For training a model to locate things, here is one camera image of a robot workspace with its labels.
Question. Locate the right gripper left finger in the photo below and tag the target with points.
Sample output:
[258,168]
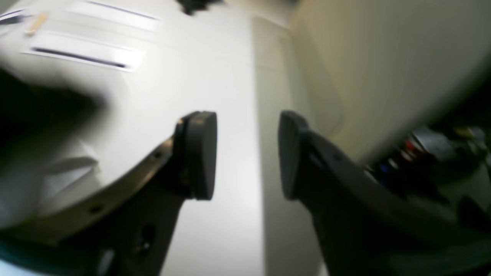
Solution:
[126,228]

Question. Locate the white label strip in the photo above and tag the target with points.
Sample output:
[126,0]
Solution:
[84,50]

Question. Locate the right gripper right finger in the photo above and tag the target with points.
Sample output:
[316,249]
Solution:
[363,229]

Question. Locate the white t-shirt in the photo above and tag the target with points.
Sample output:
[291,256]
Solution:
[40,127]

